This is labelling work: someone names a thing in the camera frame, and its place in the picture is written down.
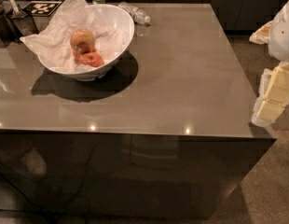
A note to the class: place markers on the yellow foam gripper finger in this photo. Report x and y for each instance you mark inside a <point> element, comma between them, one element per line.
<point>273,95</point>
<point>261,35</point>

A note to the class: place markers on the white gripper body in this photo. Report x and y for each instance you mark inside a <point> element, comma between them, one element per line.
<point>282,34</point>

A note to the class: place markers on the yellow-red apple with sticker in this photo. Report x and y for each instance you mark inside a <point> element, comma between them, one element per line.
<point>82,41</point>

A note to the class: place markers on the red apple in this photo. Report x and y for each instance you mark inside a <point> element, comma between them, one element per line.
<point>93,59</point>

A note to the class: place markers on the white bowl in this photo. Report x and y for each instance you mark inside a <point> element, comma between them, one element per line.
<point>113,29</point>

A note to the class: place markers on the clear plastic water bottle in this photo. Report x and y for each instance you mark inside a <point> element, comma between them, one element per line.
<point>137,14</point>

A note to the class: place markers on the white crumpled paper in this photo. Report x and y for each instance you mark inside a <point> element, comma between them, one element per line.
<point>55,39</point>

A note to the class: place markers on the black white marker tag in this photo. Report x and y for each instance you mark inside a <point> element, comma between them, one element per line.
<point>42,8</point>

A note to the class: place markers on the dark scoop with white handle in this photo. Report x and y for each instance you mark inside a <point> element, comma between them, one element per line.
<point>23,21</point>

